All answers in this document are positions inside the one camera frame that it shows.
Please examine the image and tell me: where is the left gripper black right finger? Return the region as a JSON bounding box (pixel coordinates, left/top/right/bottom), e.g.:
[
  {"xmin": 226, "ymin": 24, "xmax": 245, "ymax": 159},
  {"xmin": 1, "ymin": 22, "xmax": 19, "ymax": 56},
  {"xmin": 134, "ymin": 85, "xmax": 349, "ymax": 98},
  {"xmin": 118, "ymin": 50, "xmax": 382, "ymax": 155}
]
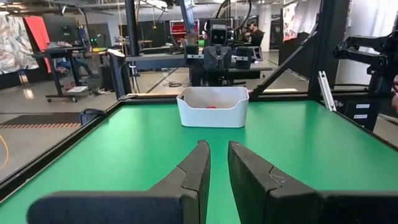
[{"xmin": 227, "ymin": 141, "xmax": 398, "ymax": 224}]

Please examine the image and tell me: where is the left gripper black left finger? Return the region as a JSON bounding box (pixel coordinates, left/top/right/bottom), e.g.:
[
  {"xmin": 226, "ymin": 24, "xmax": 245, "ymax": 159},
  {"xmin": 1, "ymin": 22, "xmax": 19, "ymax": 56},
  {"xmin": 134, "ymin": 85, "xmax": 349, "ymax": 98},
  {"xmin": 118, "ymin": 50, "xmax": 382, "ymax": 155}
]
[{"xmin": 26, "ymin": 139, "xmax": 212, "ymax": 224}]

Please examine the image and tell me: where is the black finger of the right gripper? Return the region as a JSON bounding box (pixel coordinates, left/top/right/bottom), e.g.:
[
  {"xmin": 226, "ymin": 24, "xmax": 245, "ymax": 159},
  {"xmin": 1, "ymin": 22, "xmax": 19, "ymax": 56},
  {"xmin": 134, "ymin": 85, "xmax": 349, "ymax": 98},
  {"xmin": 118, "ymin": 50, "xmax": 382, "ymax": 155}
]
[
  {"xmin": 203, "ymin": 46, "xmax": 218, "ymax": 71},
  {"xmin": 217, "ymin": 46, "xmax": 233, "ymax": 71}
]

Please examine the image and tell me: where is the grey computer desk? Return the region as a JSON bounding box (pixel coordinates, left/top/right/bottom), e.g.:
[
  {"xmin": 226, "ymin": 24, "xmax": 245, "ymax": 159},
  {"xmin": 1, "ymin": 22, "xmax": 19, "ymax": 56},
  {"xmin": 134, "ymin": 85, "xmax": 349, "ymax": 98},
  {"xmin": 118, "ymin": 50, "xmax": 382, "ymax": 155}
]
[{"xmin": 124, "ymin": 52, "xmax": 274, "ymax": 80}]

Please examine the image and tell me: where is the red plastic crate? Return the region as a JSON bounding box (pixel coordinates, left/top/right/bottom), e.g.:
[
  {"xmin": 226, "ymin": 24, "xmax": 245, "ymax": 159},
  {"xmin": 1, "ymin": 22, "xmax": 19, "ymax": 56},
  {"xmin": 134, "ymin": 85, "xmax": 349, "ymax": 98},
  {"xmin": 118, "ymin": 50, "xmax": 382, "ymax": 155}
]
[{"xmin": 169, "ymin": 20, "xmax": 200, "ymax": 40}]

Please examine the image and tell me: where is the person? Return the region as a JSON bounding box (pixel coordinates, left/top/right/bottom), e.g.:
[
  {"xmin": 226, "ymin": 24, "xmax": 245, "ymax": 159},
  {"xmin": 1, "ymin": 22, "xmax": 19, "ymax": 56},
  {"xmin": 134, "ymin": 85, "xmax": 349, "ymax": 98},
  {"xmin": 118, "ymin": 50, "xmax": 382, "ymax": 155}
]
[
  {"xmin": 54, "ymin": 42, "xmax": 95, "ymax": 78},
  {"xmin": 244, "ymin": 20, "xmax": 266, "ymax": 47}
]

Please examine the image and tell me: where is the white plastic basket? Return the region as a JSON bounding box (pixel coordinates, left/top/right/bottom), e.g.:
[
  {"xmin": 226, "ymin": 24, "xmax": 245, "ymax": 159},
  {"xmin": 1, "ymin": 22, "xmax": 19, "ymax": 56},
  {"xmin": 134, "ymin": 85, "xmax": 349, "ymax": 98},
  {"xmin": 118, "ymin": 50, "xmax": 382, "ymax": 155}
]
[{"xmin": 176, "ymin": 86, "xmax": 250, "ymax": 129}]

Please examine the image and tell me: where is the black monitor stand pole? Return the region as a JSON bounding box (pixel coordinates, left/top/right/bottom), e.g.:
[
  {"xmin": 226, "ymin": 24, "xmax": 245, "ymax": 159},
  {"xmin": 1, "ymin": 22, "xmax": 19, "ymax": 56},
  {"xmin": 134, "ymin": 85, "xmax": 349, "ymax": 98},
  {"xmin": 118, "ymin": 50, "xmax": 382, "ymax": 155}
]
[{"xmin": 124, "ymin": 0, "xmax": 141, "ymax": 57}]

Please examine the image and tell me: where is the dark blue chair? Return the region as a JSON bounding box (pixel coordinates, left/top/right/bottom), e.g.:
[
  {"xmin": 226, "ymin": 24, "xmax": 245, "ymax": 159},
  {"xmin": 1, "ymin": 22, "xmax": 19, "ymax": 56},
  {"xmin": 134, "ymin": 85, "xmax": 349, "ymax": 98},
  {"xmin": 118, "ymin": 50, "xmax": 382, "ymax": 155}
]
[{"xmin": 107, "ymin": 48, "xmax": 133, "ymax": 101}]

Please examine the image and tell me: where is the green table mat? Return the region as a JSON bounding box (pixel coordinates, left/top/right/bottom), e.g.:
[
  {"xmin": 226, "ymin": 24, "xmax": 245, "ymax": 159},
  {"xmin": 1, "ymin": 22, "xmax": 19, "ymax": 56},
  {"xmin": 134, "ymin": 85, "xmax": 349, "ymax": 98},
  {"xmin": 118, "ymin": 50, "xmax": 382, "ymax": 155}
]
[{"xmin": 0, "ymin": 100, "xmax": 398, "ymax": 224}]

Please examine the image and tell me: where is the pink patterned cloth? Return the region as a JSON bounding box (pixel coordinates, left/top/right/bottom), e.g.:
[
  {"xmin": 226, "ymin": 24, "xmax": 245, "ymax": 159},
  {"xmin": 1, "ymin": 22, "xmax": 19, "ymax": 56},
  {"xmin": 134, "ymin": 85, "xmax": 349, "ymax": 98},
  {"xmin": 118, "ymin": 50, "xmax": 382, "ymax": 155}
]
[{"xmin": 281, "ymin": 0, "xmax": 313, "ymax": 44}]

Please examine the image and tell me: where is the white paper sheet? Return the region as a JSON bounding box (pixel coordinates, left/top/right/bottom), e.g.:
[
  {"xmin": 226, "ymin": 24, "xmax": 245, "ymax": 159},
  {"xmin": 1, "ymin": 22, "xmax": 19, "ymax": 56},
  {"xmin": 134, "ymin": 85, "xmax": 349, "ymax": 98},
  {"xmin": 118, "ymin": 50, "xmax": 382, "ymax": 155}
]
[{"xmin": 66, "ymin": 86, "xmax": 90, "ymax": 94}]

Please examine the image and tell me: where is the black labelled controller box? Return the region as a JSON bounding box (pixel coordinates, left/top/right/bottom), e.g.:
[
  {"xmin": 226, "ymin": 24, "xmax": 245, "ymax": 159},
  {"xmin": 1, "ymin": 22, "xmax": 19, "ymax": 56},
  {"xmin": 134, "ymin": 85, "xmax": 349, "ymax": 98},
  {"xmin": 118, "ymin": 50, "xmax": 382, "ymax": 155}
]
[{"xmin": 334, "ymin": 98, "xmax": 381, "ymax": 132}]

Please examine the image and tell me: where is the black rolling desk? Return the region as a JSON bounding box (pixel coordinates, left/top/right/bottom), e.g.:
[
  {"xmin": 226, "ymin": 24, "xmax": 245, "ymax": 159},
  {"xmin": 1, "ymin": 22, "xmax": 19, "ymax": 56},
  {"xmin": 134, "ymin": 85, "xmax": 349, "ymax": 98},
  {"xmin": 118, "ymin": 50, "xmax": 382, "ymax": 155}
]
[{"xmin": 32, "ymin": 43, "xmax": 109, "ymax": 103}]

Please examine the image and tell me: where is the black monitor screen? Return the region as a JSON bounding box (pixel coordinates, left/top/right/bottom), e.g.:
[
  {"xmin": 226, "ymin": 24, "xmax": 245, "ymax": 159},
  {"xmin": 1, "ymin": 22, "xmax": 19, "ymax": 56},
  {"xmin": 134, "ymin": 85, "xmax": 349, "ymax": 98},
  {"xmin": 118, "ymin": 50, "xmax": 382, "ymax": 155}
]
[{"xmin": 42, "ymin": 14, "xmax": 80, "ymax": 44}]

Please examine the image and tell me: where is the red cloth panel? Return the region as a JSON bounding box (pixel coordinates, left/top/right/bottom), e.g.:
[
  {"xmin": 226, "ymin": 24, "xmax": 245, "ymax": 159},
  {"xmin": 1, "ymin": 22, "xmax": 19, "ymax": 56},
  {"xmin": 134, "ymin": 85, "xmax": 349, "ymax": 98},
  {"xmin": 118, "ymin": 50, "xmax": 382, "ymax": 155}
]
[{"xmin": 24, "ymin": 15, "xmax": 53, "ymax": 75}]

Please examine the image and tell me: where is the black striped-edge floor mat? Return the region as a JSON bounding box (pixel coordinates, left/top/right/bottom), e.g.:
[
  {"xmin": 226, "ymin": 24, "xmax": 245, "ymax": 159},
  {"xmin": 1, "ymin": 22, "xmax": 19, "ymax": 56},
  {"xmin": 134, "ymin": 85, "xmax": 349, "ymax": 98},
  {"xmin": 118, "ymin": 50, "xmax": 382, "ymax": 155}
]
[{"xmin": 0, "ymin": 112, "xmax": 82, "ymax": 129}]

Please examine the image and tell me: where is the pale patterned cloth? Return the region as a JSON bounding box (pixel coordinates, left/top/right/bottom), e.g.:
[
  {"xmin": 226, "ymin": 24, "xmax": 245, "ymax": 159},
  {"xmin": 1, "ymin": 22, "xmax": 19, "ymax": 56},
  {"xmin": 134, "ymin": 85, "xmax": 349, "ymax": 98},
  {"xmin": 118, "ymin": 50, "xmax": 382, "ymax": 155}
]
[{"xmin": 0, "ymin": 14, "xmax": 40, "ymax": 76}]

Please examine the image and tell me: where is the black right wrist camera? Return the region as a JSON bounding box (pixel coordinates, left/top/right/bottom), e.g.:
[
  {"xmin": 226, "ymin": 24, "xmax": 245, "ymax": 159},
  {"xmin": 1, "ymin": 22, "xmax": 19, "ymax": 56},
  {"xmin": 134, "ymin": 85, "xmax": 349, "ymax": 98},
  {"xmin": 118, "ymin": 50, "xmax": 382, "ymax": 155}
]
[{"xmin": 211, "ymin": 24, "xmax": 229, "ymax": 46}]

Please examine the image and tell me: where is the black aluminium table frame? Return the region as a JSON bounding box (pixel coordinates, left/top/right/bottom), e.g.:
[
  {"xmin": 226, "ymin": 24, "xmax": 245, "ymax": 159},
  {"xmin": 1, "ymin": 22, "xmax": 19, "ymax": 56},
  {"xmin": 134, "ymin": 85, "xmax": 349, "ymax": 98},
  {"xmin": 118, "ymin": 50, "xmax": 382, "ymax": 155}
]
[{"xmin": 0, "ymin": 0, "xmax": 398, "ymax": 203}]

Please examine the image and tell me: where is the silver aluminium bracket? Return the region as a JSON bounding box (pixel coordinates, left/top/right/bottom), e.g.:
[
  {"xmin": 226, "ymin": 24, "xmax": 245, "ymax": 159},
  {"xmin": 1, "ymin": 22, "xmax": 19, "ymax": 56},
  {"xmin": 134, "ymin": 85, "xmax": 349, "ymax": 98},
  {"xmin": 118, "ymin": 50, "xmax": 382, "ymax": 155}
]
[{"xmin": 317, "ymin": 70, "xmax": 338, "ymax": 112}]

